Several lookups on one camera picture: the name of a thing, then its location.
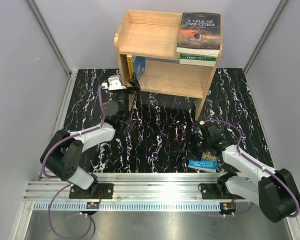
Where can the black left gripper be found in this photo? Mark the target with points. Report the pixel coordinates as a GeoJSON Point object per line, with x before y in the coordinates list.
{"type": "Point", "coordinates": [133, 82]}

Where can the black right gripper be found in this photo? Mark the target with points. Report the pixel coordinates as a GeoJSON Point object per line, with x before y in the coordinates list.
{"type": "Point", "coordinates": [192, 152]}

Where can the dark green 104-storey treehouse book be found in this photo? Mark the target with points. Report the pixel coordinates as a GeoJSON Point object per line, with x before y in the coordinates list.
{"type": "Point", "coordinates": [197, 60]}

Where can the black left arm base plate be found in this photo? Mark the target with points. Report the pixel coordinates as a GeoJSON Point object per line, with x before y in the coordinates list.
{"type": "Point", "coordinates": [95, 191]}

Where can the dark Tale of Two Cities book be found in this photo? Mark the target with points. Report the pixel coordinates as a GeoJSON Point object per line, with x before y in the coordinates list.
{"type": "Point", "coordinates": [200, 34]}

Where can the blue back-cover treehouse book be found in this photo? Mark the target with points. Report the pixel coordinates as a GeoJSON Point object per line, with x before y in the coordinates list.
{"type": "Point", "coordinates": [136, 65]}

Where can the aluminium rail frame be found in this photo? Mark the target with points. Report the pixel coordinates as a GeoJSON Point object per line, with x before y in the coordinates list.
{"type": "Point", "coordinates": [142, 167]}

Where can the slotted white cable duct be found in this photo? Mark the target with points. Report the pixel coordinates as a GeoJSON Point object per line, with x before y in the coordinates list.
{"type": "Point", "coordinates": [128, 206]}

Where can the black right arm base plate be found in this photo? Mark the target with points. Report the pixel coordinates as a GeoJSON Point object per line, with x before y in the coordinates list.
{"type": "Point", "coordinates": [213, 191]}

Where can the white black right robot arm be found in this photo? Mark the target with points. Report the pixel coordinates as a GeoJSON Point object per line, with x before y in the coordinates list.
{"type": "Point", "coordinates": [274, 191]}

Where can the blue 26-storey treehouse book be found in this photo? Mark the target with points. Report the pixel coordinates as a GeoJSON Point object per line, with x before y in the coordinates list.
{"type": "Point", "coordinates": [207, 163]}

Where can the wooden shelf stand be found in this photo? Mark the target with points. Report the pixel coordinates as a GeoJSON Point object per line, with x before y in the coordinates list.
{"type": "Point", "coordinates": [154, 35]}

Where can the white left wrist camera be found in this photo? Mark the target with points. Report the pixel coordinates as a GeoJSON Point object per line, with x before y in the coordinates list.
{"type": "Point", "coordinates": [115, 83]}

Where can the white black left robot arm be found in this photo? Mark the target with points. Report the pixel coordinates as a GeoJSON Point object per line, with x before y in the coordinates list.
{"type": "Point", "coordinates": [63, 153]}

